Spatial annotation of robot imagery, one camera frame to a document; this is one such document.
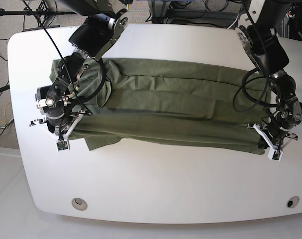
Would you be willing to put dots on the left table cable grommet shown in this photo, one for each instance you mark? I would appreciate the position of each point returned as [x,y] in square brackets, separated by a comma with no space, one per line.
[79,204]

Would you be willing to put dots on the black tripod stand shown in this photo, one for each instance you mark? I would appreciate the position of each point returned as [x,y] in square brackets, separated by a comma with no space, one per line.
[42,14]

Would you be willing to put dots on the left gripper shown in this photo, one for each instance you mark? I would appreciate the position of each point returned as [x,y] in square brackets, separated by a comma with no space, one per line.
[269,135]

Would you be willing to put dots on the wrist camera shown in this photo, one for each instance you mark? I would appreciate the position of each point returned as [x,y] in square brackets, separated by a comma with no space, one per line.
[62,145]
[275,155]

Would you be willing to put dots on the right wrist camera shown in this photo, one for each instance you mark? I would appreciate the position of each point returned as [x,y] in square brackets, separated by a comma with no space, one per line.
[62,145]

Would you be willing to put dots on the right table cable grommet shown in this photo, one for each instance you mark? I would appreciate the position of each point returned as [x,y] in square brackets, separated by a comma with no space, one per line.
[293,201]

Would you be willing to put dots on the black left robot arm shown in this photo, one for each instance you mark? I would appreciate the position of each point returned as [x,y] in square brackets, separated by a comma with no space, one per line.
[256,29]

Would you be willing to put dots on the table cable grommet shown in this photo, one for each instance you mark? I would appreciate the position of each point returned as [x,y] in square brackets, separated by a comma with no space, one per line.
[79,204]
[293,201]

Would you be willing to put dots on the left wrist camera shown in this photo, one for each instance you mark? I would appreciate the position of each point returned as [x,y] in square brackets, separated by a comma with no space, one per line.
[275,155]

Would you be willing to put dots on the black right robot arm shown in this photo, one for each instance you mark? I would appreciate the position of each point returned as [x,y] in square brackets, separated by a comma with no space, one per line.
[60,103]

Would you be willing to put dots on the olive green T-shirt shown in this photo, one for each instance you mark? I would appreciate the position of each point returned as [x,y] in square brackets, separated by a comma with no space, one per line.
[172,103]

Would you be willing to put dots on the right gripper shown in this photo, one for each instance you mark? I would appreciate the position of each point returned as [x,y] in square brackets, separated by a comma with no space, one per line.
[59,128]

